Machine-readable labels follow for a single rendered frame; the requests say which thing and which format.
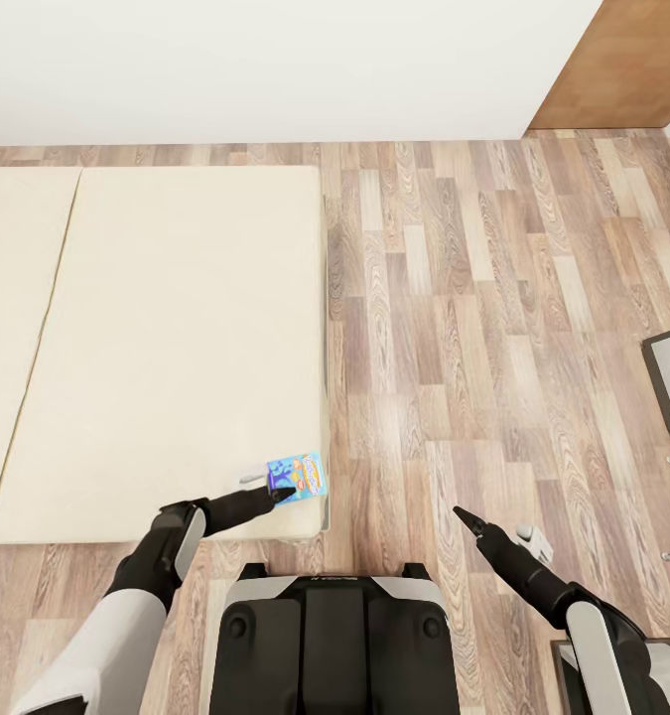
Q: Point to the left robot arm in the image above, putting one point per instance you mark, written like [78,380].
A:
[105,668]

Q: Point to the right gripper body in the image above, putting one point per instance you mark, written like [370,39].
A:
[514,565]

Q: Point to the board game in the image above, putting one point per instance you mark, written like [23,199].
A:
[305,472]

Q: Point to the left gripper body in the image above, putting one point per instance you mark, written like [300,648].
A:
[245,505]

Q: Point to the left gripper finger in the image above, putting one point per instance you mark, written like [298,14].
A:
[279,495]

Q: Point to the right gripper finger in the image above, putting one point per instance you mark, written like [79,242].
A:
[476,525]

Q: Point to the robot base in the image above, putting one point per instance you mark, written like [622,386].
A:
[334,645]

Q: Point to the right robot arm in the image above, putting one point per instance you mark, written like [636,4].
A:
[611,651]

